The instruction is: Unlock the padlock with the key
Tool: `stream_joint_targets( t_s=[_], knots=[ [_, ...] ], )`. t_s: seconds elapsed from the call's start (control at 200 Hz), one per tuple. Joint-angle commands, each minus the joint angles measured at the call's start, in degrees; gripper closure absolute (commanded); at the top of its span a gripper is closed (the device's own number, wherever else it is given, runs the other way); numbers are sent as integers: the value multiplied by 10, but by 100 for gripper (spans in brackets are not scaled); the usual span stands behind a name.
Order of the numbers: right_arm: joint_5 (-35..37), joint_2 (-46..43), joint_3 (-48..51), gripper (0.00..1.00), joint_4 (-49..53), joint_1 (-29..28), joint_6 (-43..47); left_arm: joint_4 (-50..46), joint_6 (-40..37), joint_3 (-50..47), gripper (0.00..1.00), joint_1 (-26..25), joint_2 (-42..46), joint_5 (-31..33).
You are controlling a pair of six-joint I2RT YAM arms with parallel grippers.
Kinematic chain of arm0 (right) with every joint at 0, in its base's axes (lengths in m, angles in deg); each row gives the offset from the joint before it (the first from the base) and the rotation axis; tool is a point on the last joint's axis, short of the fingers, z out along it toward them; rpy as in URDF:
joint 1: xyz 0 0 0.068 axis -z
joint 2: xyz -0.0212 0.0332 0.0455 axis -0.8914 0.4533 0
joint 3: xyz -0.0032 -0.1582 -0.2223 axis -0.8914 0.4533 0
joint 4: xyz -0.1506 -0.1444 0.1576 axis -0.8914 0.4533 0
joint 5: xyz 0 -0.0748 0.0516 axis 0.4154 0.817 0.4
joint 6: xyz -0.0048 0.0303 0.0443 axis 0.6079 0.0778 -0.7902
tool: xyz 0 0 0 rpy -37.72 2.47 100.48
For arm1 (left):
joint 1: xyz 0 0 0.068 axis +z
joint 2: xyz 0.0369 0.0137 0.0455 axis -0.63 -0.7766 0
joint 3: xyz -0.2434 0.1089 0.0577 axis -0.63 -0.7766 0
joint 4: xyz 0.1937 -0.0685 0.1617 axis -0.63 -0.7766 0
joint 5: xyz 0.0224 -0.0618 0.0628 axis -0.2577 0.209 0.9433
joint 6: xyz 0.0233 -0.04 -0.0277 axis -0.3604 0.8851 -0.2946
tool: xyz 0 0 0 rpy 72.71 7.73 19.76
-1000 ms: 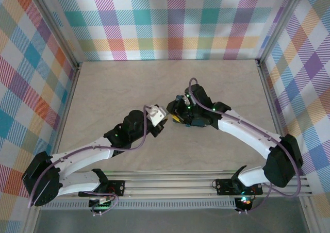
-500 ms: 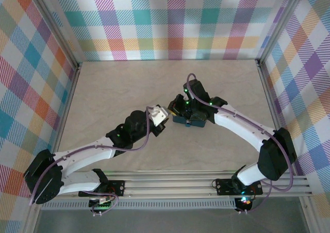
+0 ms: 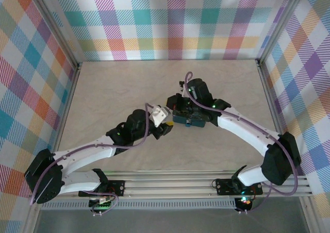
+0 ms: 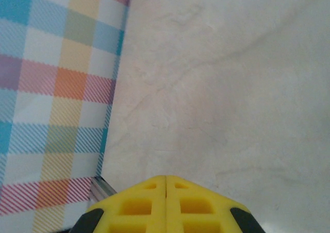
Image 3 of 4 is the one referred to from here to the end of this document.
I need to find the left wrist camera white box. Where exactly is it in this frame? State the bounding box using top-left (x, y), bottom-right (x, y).
top-left (148, 105), bottom-right (172, 127)

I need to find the starry night tin box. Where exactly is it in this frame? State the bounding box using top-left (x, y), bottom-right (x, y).
top-left (172, 110), bottom-right (208, 128)

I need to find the aluminium mounting rail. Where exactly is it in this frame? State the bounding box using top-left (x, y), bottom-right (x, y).
top-left (27, 170), bottom-right (313, 199)

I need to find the green circuit board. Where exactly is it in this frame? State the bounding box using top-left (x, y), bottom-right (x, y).
top-left (89, 197), bottom-right (114, 210)

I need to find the aluminium table side rail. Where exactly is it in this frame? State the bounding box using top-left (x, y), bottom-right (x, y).
top-left (256, 61), bottom-right (297, 176)
top-left (45, 62), bottom-right (83, 178)

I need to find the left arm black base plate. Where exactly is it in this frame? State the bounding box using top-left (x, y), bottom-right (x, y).
top-left (78, 180), bottom-right (126, 197)

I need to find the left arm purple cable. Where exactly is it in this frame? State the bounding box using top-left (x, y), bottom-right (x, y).
top-left (29, 103), bottom-right (155, 213)

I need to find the circuit board with lit leds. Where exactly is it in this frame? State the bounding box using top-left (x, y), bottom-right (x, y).
top-left (236, 196), bottom-right (253, 211)

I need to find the grey slotted cable duct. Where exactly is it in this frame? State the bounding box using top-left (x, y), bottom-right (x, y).
top-left (41, 201), bottom-right (237, 210)

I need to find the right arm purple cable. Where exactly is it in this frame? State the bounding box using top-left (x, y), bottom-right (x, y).
top-left (185, 71), bottom-right (300, 214)

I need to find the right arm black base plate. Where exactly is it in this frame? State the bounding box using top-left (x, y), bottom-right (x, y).
top-left (215, 178), bottom-right (263, 196)

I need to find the aluminium frame post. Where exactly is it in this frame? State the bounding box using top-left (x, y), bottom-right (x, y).
top-left (255, 0), bottom-right (307, 65)
top-left (28, 0), bottom-right (83, 68)

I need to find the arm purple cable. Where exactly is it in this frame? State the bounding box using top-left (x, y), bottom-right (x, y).
top-left (185, 71), bottom-right (300, 214)
top-left (29, 103), bottom-right (155, 213)

